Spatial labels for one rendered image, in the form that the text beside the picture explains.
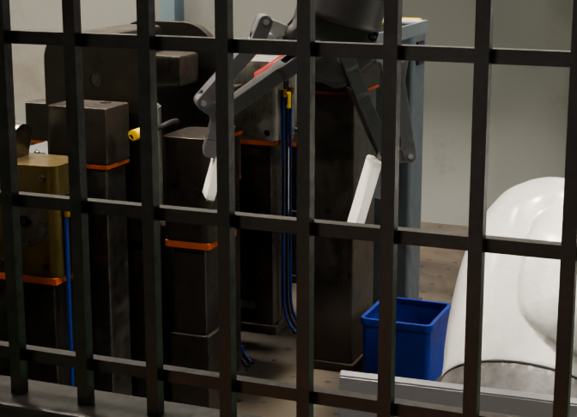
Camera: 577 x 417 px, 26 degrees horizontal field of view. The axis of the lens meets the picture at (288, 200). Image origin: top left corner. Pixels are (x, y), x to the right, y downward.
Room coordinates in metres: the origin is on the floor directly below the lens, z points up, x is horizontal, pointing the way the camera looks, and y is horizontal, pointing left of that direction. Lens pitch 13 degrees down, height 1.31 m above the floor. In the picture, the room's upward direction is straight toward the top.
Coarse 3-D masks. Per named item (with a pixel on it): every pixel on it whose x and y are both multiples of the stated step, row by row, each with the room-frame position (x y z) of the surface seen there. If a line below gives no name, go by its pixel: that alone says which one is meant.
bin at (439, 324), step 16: (400, 304) 1.68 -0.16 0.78; (416, 304) 1.67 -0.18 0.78; (432, 304) 1.66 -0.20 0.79; (448, 304) 1.65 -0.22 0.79; (368, 320) 1.59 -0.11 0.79; (400, 320) 1.68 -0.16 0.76; (416, 320) 1.67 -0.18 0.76; (432, 320) 1.66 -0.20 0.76; (368, 336) 1.59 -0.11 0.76; (400, 336) 1.57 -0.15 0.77; (416, 336) 1.56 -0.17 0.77; (432, 336) 1.57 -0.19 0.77; (368, 352) 1.59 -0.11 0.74; (400, 352) 1.57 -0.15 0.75; (416, 352) 1.56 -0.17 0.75; (432, 352) 1.57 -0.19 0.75; (368, 368) 1.59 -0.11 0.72; (400, 368) 1.57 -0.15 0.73; (416, 368) 1.56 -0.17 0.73; (432, 368) 1.57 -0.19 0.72
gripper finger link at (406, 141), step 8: (400, 96) 1.08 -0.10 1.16; (400, 104) 1.08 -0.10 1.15; (408, 104) 1.09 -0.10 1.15; (400, 112) 1.08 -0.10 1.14; (408, 112) 1.09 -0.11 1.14; (400, 120) 1.09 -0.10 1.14; (408, 120) 1.09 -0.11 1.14; (400, 128) 1.09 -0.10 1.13; (408, 128) 1.09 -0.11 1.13; (400, 136) 1.09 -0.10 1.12; (408, 136) 1.09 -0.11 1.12; (400, 144) 1.09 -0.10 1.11; (408, 144) 1.09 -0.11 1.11; (408, 152) 1.09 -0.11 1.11; (408, 160) 1.09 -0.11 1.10
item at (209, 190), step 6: (234, 126) 1.06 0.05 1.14; (210, 162) 1.08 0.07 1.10; (210, 168) 1.07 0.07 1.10; (210, 174) 1.06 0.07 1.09; (210, 180) 1.05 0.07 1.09; (204, 186) 1.07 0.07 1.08; (210, 186) 1.05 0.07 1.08; (216, 186) 1.05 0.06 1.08; (204, 192) 1.07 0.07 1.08; (210, 192) 1.05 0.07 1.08; (210, 198) 1.05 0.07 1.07
